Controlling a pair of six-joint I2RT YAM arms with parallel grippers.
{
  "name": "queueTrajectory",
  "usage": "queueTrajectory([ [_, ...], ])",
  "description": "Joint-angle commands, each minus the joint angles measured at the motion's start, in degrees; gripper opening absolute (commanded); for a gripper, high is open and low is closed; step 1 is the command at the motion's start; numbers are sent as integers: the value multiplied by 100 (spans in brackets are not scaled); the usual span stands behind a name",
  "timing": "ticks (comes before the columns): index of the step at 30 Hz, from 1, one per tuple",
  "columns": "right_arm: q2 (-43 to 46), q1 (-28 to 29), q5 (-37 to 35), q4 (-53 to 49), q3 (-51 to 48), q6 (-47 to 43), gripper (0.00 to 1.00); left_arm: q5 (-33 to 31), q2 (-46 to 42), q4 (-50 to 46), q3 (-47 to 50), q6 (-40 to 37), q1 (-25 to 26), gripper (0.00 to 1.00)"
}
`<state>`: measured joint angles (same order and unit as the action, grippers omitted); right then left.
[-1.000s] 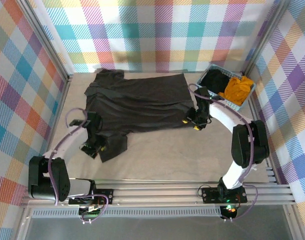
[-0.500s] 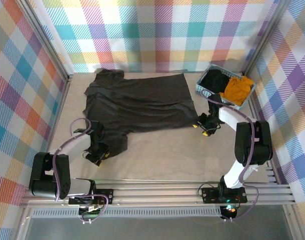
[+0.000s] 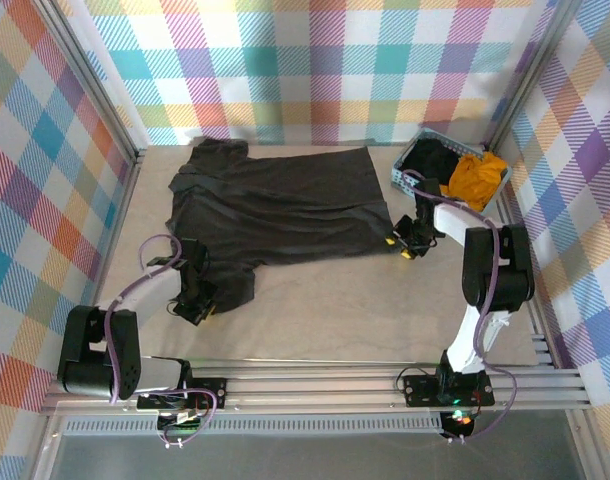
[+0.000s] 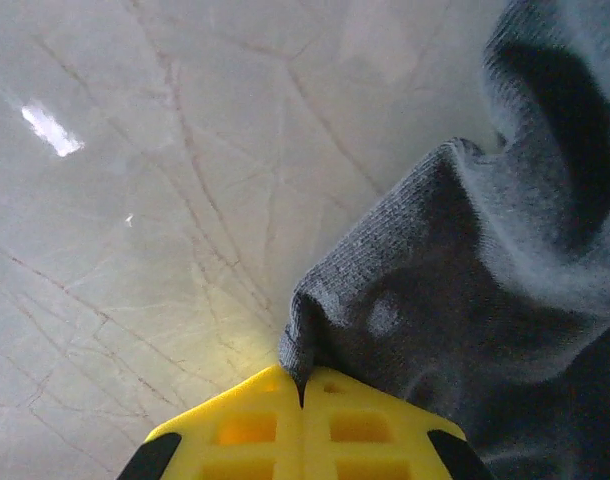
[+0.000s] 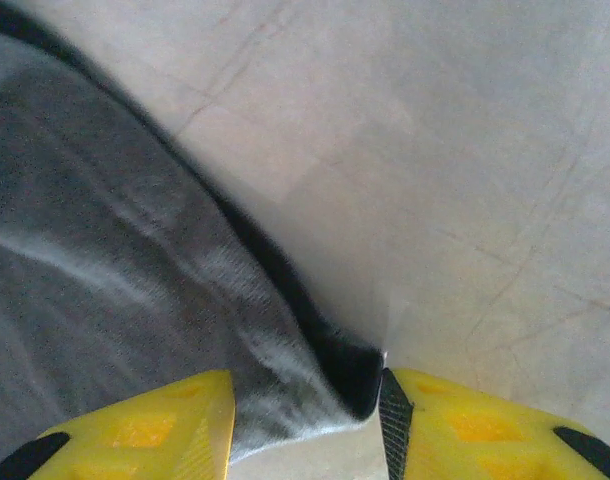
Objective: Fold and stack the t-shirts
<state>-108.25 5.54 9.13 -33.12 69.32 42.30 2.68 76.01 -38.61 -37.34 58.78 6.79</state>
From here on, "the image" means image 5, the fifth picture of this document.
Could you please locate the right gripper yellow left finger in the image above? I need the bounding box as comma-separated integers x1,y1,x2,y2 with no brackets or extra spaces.
0,368,237,480

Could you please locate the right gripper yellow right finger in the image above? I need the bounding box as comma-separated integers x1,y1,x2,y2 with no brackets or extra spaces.
378,367,610,480

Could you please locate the dark grey t-shirt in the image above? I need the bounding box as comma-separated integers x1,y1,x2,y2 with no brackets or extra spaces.
0,0,386,480

